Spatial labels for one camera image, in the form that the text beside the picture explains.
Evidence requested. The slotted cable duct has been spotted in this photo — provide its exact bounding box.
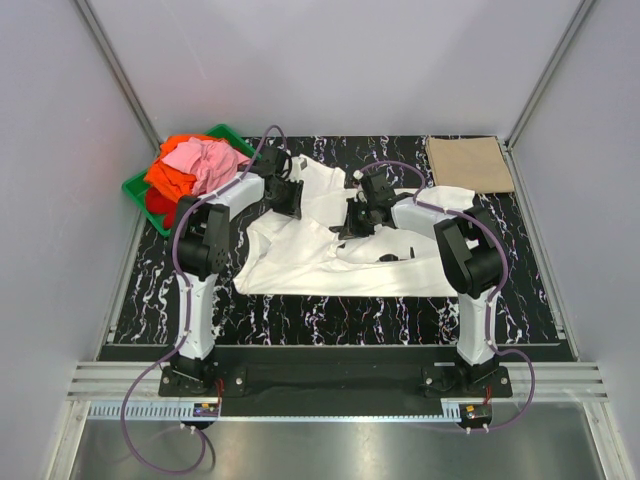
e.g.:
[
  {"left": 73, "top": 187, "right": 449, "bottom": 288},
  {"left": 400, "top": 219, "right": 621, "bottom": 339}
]
[{"left": 88, "top": 401, "right": 221, "bottom": 422}]

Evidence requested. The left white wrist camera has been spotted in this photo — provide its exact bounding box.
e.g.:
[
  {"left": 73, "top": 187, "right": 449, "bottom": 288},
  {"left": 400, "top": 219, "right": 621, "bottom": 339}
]
[{"left": 292, "top": 155, "right": 309, "bottom": 176}]

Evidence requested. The folded beige t shirt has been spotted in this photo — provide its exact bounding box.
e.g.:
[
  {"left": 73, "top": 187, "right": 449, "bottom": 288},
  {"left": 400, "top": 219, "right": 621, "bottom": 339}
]
[{"left": 426, "top": 136, "right": 515, "bottom": 194}]

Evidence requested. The red t shirt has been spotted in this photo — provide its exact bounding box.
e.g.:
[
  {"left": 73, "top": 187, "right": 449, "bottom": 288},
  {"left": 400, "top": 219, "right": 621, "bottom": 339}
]
[{"left": 145, "top": 187, "right": 181, "bottom": 230}]

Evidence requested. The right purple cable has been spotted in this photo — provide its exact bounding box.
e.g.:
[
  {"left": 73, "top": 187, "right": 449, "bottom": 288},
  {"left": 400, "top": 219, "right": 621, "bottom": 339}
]
[{"left": 357, "top": 160, "right": 537, "bottom": 434}]

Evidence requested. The white printed t shirt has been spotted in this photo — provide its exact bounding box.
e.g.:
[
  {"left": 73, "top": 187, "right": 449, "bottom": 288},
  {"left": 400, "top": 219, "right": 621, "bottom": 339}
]
[{"left": 234, "top": 157, "right": 457, "bottom": 297}]

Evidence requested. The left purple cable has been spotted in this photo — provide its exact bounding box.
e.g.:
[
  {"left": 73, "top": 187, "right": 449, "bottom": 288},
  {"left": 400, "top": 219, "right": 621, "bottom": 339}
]
[{"left": 119, "top": 124, "right": 289, "bottom": 474}]

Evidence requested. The purple cable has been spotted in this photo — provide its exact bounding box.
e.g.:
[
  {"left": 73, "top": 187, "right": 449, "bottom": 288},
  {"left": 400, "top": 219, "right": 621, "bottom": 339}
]
[
  {"left": 357, "top": 160, "right": 537, "bottom": 434},
  {"left": 119, "top": 124, "right": 289, "bottom": 474}
]

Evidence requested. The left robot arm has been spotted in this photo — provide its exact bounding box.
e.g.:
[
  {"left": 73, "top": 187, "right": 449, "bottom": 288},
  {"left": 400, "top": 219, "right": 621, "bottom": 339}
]
[{"left": 165, "top": 146, "right": 307, "bottom": 396}]

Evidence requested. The orange t shirt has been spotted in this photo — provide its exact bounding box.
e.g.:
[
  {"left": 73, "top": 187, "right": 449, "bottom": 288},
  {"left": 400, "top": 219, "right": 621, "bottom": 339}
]
[{"left": 143, "top": 134, "right": 214, "bottom": 197}]

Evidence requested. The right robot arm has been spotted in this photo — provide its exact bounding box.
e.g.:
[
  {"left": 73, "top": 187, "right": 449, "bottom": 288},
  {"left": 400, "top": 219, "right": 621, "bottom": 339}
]
[{"left": 332, "top": 167, "right": 508, "bottom": 397}]

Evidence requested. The green plastic bin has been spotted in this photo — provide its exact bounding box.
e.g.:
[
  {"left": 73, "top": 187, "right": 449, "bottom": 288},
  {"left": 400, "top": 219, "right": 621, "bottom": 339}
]
[{"left": 122, "top": 124, "right": 254, "bottom": 237}]

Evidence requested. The pink t shirt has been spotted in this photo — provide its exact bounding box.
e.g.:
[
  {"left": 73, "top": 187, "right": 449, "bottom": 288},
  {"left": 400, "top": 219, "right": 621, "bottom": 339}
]
[{"left": 164, "top": 139, "right": 250, "bottom": 196}]

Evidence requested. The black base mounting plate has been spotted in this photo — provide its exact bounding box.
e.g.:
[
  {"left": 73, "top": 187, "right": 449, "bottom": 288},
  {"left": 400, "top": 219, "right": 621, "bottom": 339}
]
[{"left": 159, "top": 346, "right": 513, "bottom": 419}]

